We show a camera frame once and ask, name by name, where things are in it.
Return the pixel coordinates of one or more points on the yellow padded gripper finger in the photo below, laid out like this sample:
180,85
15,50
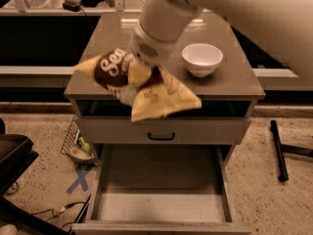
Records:
138,73

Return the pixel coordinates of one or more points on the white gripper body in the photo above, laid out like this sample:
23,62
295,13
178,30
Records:
151,48

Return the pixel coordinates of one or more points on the brown yellow chip bag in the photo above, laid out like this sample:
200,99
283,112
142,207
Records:
162,95

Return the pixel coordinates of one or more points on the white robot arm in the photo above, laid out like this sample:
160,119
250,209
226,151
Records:
281,28

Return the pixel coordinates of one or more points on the grey drawer cabinet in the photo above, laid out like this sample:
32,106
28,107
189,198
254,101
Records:
230,92

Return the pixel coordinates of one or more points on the open grey drawer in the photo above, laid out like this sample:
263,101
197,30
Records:
160,190

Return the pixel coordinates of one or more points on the white bowl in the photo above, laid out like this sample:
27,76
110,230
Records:
201,59

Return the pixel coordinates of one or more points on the black power adapter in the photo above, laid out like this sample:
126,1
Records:
68,5

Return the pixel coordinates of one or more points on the blue tape cross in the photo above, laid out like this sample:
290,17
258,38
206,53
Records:
81,171

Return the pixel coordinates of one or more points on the black chair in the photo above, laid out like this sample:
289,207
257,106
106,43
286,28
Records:
16,155

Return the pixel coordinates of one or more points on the black stand leg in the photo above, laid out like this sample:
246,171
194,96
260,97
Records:
284,148

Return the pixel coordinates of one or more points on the closed drawer with black handle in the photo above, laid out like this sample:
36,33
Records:
201,131

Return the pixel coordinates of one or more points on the wire basket on floor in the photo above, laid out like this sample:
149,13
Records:
76,148

